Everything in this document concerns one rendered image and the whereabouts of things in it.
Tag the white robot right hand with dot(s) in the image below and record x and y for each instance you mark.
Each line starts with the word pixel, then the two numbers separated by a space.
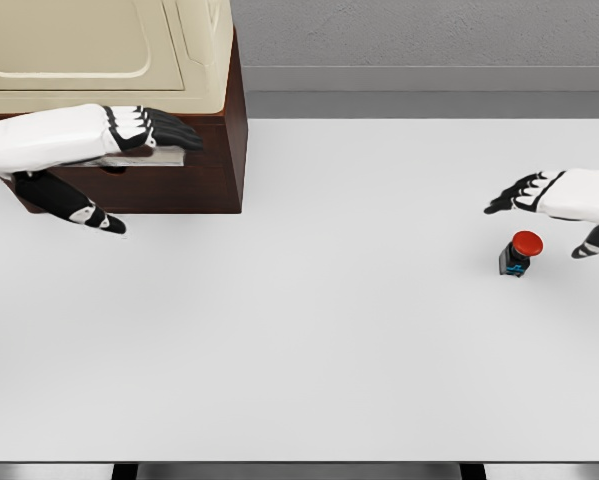
pixel 584 192

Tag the beige appliance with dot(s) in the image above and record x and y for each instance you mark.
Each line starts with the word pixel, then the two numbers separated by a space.
pixel 104 45

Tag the cabinet drawer with notch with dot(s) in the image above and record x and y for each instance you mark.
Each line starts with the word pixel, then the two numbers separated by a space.
pixel 179 182

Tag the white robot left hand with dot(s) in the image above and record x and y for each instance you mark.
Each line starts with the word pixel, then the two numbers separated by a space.
pixel 64 140

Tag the red button black switch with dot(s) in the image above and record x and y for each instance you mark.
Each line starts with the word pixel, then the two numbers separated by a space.
pixel 521 250

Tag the dark brown wooden cabinet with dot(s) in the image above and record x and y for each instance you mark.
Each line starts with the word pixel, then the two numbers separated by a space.
pixel 231 150

